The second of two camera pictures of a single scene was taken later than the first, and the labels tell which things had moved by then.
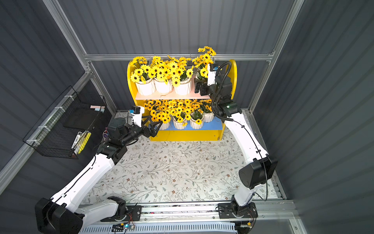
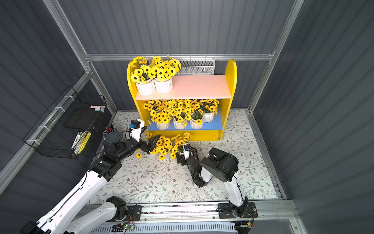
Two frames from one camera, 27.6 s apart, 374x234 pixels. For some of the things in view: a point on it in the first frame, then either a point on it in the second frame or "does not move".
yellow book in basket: [83, 142] does not move
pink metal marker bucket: [105, 134] does not move
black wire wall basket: [65, 128] does not move
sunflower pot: [141, 75] does not move
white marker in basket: [79, 135] does not move
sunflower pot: [161, 69] does not move
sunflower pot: [182, 71] to [147, 135]
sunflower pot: [201, 62] to [163, 146]
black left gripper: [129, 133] to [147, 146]
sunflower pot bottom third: [196, 115] does not move
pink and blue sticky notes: [98, 108] does not move
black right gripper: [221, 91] to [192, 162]
